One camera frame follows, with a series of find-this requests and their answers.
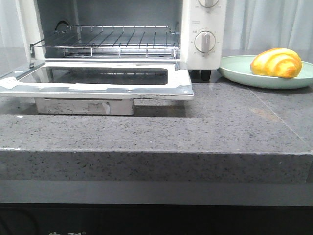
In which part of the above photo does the upper white temperature knob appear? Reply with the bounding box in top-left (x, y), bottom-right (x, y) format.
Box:
top-left (198, 0), bottom-right (219, 8)

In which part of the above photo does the lower white timer knob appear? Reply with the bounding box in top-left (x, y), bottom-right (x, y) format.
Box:
top-left (194, 31), bottom-right (216, 53)

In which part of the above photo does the dark cabinet under counter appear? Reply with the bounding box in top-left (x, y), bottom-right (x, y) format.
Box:
top-left (0, 180), bottom-right (313, 235)

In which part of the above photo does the white Toshiba toaster oven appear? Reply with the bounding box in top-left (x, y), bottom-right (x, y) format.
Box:
top-left (16, 0), bottom-right (227, 80)

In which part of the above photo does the light green plate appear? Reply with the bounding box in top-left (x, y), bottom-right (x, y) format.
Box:
top-left (218, 55), bottom-right (313, 89)

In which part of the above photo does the metal wire oven rack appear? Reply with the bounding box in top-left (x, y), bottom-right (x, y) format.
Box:
top-left (30, 25), bottom-right (180, 60)

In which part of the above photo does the yellow croissant bread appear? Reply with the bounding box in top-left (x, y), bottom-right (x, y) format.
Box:
top-left (250, 48), bottom-right (303, 78)

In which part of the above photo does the glass oven door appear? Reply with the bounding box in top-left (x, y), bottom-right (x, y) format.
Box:
top-left (0, 60), bottom-right (194, 115)

